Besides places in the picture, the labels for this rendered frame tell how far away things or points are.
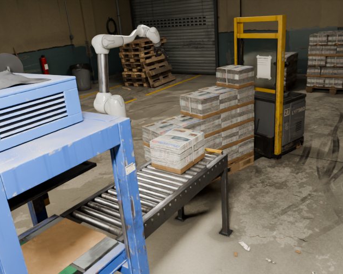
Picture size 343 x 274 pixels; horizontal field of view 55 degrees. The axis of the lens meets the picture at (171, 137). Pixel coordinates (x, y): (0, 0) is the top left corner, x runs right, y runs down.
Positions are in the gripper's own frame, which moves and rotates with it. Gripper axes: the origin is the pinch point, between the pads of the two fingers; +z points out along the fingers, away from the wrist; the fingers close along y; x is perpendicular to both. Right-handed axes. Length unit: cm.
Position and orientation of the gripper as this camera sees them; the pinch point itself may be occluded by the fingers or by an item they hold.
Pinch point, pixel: (161, 57)
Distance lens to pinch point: 384.8
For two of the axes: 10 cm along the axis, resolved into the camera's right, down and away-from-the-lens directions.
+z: 2.2, 4.9, 8.4
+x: 6.1, -7.4, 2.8
